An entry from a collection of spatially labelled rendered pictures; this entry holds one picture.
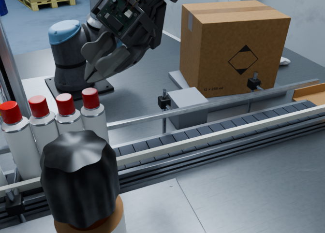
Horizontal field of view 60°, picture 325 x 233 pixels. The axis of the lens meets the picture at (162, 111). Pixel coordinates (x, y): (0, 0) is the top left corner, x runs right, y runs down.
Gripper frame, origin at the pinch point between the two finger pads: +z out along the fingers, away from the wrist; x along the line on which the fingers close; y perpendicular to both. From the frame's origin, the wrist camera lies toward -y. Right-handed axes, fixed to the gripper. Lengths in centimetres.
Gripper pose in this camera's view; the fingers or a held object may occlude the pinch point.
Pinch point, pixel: (93, 76)
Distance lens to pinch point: 51.9
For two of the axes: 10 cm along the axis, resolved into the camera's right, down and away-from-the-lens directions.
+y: -2.6, -0.5, -9.6
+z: -6.6, 7.4, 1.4
